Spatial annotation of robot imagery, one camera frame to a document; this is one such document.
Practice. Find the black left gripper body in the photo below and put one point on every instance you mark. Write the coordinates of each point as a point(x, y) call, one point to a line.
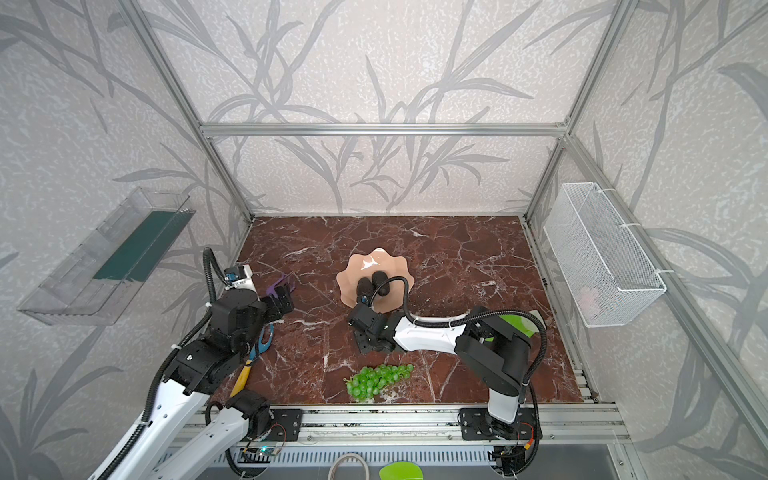
point(271, 303)

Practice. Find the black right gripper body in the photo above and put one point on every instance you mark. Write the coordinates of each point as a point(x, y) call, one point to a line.
point(365, 307)

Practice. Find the green fake grape bunch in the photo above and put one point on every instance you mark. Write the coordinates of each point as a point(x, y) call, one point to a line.
point(370, 382)

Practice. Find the dark fake avocado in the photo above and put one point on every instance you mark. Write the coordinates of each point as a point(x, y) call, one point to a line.
point(380, 282)
point(364, 291)

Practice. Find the green object behind arm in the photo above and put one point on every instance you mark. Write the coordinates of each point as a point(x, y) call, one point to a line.
point(524, 325)

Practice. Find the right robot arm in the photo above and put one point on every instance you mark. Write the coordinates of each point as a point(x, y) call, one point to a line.
point(502, 348)

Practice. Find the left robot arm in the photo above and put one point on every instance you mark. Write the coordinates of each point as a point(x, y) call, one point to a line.
point(187, 379)

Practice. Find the pink wavy fruit bowl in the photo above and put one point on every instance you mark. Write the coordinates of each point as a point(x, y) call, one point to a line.
point(360, 266)

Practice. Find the purple toy garden fork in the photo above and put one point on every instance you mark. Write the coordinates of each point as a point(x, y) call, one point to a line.
point(283, 287)

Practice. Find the teal toy garden rake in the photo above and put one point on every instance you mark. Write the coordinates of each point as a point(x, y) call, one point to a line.
point(261, 346)

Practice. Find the green object at bottom edge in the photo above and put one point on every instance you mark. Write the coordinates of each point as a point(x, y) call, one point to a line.
point(401, 471)

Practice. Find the pink object in basket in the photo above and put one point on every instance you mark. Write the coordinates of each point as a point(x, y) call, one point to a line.
point(589, 303)

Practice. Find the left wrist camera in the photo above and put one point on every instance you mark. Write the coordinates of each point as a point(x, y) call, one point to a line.
point(240, 277)

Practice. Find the clear plastic wall tray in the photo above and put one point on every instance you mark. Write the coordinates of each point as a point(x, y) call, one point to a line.
point(96, 282)

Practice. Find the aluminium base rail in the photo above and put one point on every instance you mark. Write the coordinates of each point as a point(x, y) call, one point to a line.
point(403, 424)

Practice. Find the white wire mesh basket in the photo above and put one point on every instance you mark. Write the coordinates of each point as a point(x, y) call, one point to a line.
point(595, 247)

